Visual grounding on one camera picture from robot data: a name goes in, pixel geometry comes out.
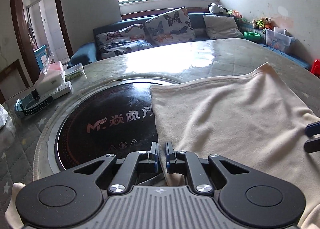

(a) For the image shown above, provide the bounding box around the large butterfly print pillow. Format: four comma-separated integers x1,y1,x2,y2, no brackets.
144,7,197,46

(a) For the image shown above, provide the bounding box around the black round induction cooktop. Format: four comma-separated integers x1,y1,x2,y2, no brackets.
49,77,182,187

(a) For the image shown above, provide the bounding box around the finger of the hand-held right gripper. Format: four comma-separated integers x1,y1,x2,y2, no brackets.
303,137,320,154
305,120,320,137

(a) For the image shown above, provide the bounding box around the blue smartwatch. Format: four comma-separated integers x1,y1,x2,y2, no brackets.
14,90,54,119

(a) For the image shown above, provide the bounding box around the grey pillow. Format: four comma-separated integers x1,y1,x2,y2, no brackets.
203,15,244,40

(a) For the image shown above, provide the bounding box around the pink tissue pack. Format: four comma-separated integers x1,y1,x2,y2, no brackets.
40,55,65,75

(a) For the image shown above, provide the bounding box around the dark wooden chair back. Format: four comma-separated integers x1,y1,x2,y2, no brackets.
0,58,28,103

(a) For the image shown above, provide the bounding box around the red stool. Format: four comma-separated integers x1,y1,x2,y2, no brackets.
310,59,320,77

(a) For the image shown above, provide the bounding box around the blue sofa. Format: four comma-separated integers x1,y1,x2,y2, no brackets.
67,12,312,70

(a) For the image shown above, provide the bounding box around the green pack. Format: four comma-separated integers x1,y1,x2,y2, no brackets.
64,63,86,81

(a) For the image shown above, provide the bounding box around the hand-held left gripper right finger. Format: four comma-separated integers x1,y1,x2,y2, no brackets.
165,142,250,196

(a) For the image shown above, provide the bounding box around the cream fleece garment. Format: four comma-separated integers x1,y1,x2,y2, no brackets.
5,62,320,229

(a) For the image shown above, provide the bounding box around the clear plastic storage box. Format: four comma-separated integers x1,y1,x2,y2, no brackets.
265,26,293,53

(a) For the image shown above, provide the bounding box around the green bowl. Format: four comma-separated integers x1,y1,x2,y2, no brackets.
244,31,262,40

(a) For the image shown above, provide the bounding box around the panda plush toy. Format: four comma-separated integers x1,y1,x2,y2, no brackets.
208,3,232,15

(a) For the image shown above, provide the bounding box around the blue box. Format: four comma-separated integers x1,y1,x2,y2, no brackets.
33,45,51,72

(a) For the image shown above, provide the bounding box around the brown wooden door frame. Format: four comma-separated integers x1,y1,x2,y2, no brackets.
9,0,73,87

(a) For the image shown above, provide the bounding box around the white flat box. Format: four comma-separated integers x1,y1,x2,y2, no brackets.
47,81,73,100

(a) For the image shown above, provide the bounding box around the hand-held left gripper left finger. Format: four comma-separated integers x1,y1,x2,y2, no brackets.
74,142,159,196

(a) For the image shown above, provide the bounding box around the plastic wrapped tissue pack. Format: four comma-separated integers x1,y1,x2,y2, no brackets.
0,103,16,145

